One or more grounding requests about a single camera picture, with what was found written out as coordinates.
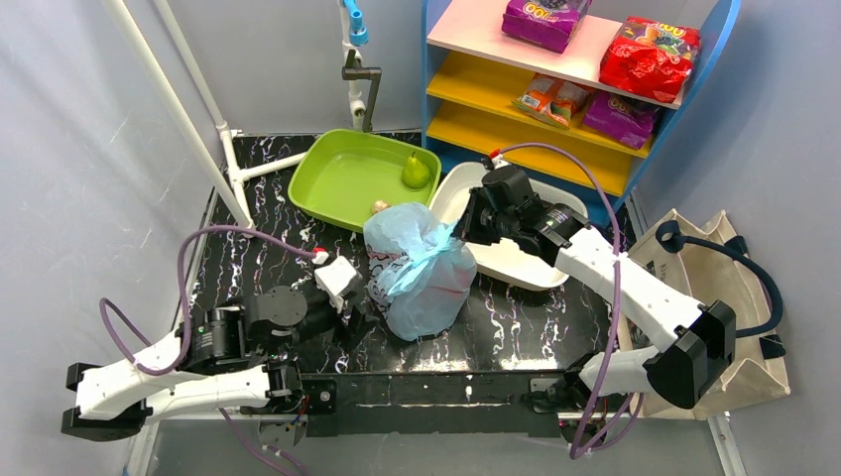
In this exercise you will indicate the grey faucet on pipe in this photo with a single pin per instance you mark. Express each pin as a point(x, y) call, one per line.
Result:
point(363, 81)

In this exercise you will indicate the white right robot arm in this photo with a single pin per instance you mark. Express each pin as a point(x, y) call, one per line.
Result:
point(692, 343)

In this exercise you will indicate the purple snack bag top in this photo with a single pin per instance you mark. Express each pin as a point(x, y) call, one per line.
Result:
point(547, 24)

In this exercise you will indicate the purple snack bag lower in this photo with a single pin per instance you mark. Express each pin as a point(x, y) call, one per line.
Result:
point(629, 121)

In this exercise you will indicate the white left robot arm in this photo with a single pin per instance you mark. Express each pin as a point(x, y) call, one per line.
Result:
point(242, 353)

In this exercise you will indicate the purple snack bag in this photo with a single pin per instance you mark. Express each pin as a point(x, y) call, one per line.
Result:
point(547, 24)
point(629, 121)

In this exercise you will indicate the garlic bulb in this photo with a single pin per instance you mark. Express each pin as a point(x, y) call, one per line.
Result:
point(379, 206)

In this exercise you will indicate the blue shelf with coloured boards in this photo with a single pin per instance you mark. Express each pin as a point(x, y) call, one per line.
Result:
point(473, 71)

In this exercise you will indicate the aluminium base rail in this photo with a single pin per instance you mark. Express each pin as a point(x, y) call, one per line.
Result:
point(500, 328)

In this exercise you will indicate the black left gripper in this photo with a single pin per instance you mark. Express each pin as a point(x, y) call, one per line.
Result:
point(348, 312)

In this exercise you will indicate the white pipe frame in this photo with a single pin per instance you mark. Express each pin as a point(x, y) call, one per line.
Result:
point(153, 33)

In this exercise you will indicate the light blue printed plastic bag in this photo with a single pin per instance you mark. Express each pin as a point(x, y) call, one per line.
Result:
point(420, 275)

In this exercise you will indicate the cream canvas tote bag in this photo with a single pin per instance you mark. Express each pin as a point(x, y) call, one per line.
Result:
point(758, 373)

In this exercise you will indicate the orange snack bag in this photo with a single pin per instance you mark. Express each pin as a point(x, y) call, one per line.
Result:
point(552, 100)

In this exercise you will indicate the green pear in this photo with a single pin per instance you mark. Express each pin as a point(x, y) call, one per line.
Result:
point(415, 174)

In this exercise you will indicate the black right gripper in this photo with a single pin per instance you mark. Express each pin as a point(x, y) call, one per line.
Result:
point(471, 221)

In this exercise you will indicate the green rectangular tray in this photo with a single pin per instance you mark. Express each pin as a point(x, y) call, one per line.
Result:
point(345, 172)

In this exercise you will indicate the red snack bag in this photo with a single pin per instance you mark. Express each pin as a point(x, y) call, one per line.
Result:
point(650, 59)

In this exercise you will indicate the white rectangular tray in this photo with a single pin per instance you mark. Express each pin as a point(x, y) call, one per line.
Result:
point(530, 268)

